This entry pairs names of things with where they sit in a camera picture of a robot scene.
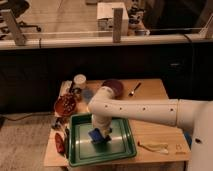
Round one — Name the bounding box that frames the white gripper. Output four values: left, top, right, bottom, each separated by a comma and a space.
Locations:
92, 122, 112, 138

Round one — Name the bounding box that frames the blue sponge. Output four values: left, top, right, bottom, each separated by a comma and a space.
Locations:
89, 129, 111, 144

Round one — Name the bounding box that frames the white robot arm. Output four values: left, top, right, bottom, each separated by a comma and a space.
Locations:
88, 86, 213, 171

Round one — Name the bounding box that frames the green plastic tray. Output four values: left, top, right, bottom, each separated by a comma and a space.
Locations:
69, 114, 137, 167

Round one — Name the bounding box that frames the blue small cup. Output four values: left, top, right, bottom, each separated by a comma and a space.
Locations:
82, 89, 94, 104

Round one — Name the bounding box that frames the purple bowl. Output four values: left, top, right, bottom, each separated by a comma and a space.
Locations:
102, 79, 124, 97

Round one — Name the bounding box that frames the brown bowl with items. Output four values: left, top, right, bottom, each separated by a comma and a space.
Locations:
54, 94, 77, 117

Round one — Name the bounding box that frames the red oblong object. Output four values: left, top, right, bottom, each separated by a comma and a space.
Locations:
55, 133, 65, 154

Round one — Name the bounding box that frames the white cup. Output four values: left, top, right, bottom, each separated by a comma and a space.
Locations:
74, 74, 86, 89

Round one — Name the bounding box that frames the yellow banana peel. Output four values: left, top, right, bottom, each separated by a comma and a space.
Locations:
137, 142, 169, 155

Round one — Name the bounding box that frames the blue object beside table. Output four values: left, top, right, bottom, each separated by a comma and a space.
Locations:
184, 132, 192, 148

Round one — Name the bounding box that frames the white cardboard box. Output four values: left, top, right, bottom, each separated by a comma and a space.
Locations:
97, 2, 129, 36

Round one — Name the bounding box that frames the black office chair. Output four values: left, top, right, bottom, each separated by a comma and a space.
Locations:
0, 0, 41, 34

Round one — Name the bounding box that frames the black handled spoon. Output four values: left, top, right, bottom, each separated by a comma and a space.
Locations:
128, 82, 141, 97

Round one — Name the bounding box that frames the grey upright post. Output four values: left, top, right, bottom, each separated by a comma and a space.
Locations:
112, 8, 123, 43

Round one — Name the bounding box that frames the grey left post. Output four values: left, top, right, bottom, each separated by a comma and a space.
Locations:
0, 9, 26, 46

